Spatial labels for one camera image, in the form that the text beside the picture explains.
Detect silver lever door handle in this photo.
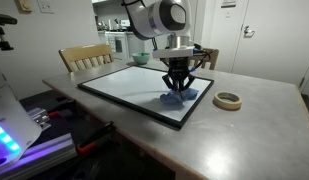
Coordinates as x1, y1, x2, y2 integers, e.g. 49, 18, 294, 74
242, 25, 256, 38

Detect door sign placard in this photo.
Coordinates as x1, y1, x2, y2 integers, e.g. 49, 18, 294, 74
220, 0, 237, 9

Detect beige masking tape roll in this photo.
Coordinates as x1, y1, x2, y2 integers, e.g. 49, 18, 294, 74
212, 90, 243, 111

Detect whiteboard with black frame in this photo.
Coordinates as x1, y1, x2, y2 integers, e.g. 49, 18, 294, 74
77, 65, 215, 130

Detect white entry door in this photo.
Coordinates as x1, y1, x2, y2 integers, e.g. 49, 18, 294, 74
231, 0, 309, 86

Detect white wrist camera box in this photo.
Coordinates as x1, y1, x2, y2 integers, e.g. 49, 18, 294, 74
151, 45, 198, 60

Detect black clamp with red handle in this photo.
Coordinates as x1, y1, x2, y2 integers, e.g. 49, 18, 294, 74
45, 98, 77, 120

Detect silver metal bracket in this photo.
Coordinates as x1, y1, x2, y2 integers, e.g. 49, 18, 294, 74
26, 107, 52, 132

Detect blue microfibre cloth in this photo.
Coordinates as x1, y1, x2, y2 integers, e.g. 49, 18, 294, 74
159, 87, 200, 107

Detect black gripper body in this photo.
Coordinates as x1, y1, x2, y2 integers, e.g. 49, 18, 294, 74
166, 57, 192, 81

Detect mint green bowl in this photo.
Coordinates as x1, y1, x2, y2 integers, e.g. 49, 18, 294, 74
131, 51, 151, 66

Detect beige wall thermostat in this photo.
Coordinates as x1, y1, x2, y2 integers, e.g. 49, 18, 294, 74
15, 0, 34, 14

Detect aluminium extrusion rail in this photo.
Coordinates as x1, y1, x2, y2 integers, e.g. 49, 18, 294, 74
0, 133, 78, 180

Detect wooden slat-back chair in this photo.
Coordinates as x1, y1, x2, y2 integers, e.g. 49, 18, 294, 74
58, 43, 115, 74
193, 47, 220, 71

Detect white closet door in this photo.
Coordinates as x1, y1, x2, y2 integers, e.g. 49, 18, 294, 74
190, 0, 199, 48

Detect white kitchen stove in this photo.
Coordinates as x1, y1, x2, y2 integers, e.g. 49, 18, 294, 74
104, 30, 130, 61

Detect black clamp with orange handle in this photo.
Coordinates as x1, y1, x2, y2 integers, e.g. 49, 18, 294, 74
76, 120, 115, 155

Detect white robot base with LEDs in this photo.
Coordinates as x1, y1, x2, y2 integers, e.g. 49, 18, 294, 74
0, 59, 43, 175

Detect black camera on mount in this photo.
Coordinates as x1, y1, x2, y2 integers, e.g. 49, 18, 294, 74
0, 12, 18, 52

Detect black looped gripper cable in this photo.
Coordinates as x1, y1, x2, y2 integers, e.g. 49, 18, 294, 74
189, 49, 212, 72

